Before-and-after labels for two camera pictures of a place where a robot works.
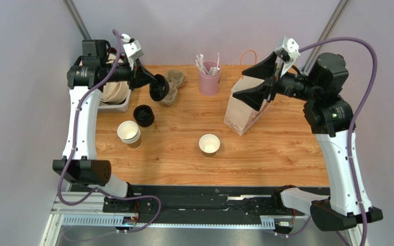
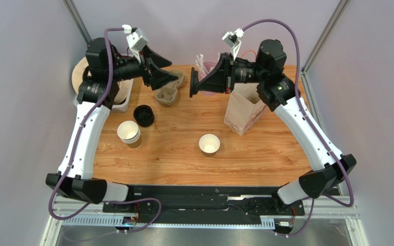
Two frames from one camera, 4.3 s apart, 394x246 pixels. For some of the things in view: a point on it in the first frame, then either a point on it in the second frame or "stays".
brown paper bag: (240, 116) stays
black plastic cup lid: (159, 90) to (194, 81)
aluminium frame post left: (76, 19) stays
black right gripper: (273, 82) to (230, 73)
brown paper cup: (209, 144) stays
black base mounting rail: (212, 204) stays
